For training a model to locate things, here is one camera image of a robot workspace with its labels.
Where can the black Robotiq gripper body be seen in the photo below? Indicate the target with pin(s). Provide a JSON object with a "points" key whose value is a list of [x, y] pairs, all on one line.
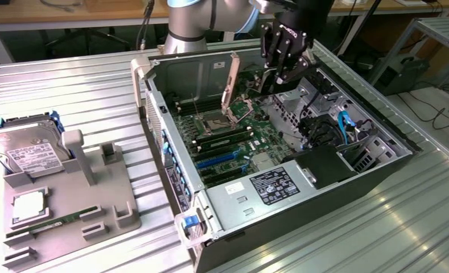
{"points": [[304, 17]]}

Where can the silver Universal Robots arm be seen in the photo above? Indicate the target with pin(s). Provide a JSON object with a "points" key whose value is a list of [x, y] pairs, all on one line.
{"points": [[194, 17]]}

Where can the raised metal socket cover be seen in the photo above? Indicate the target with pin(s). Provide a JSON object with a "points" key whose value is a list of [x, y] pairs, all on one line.
{"points": [[232, 82]]}

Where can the green motherboard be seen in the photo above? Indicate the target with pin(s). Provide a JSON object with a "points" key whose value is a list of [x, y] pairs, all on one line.
{"points": [[263, 133]]}

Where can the black RAM slot bank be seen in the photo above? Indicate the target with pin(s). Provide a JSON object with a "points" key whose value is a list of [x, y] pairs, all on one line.
{"points": [[200, 106]]}

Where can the CPU socket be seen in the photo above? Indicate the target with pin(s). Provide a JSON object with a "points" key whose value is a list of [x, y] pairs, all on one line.
{"points": [[219, 123]]}

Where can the black box on floor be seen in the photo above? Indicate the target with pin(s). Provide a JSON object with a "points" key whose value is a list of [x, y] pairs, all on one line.
{"points": [[404, 74]]}

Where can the green installed RAM stick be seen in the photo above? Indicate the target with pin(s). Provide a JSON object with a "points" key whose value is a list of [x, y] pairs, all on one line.
{"points": [[224, 142]]}

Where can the grey metal slat shelf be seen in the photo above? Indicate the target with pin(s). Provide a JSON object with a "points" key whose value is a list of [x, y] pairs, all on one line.
{"points": [[440, 31]]}

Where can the silver chipset heatsink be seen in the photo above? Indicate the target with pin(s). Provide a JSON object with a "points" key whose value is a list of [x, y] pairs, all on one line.
{"points": [[267, 160]]}

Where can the black plastic shroud box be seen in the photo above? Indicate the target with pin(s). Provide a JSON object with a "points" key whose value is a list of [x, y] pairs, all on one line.
{"points": [[323, 167]]}

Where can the metal disk bay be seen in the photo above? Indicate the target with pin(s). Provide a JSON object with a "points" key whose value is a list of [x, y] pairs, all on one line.
{"points": [[376, 153]]}

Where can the blue expansion slot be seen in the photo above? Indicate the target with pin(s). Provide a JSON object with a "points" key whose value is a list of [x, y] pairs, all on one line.
{"points": [[217, 160]]}

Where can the black expansion slot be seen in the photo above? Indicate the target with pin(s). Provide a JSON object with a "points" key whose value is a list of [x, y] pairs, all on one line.
{"points": [[221, 175]]}

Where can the black chair base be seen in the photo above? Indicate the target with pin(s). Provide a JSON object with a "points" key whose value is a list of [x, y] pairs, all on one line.
{"points": [[92, 37]]}

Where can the silver power supply with label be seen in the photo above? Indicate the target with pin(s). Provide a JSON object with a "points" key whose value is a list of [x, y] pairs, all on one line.
{"points": [[240, 204]]}

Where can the open black PC case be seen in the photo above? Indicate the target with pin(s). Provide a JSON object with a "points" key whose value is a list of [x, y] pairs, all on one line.
{"points": [[323, 216]]}

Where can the blue case latch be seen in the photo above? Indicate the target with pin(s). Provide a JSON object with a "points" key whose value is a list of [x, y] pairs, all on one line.
{"points": [[190, 222]]}

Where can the wooden desk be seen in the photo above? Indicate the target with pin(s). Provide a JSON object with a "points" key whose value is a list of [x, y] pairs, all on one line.
{"points": [[20, 14]]}

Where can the grey parts rack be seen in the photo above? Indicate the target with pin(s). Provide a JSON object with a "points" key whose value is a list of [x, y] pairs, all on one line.
{"points": [[96, 204]]}

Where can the hard disk with white label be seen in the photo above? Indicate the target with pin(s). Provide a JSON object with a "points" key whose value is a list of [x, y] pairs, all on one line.
{"points": [[28, 150]]}

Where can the green loose RAM stick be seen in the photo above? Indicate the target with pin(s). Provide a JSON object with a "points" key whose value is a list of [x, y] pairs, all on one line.
{"points": [[53, 221]]}

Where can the silver CPU chip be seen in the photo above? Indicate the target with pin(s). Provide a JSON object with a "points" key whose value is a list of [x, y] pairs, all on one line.
{"points": [[29, 206]]}

